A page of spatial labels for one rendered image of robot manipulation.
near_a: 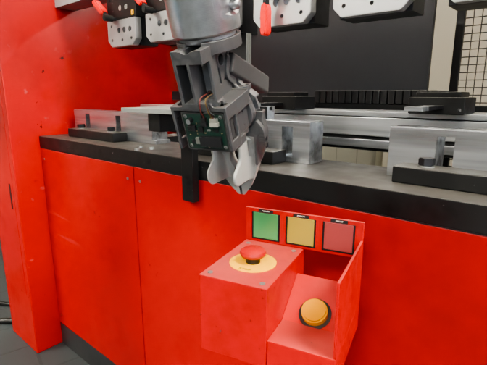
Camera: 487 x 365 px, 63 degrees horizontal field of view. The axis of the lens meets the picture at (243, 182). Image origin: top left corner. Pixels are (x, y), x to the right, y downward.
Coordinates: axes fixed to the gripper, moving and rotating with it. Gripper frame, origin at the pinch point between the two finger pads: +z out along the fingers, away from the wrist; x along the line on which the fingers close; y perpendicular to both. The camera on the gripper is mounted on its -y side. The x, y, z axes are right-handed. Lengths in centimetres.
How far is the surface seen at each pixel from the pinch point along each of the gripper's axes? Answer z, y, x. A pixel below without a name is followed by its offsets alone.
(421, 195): 9.8, -16.3, 22.0
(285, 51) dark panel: 8, -102, -31
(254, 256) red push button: 11.2, 2.4, 1.1
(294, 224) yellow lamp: 12.4, -7.7, 3.7
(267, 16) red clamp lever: -14.4, -42.0, -11.6
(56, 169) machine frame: 31, -41, -100
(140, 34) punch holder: -10, -59, -60
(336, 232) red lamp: 12.7, -7.6, 10.7
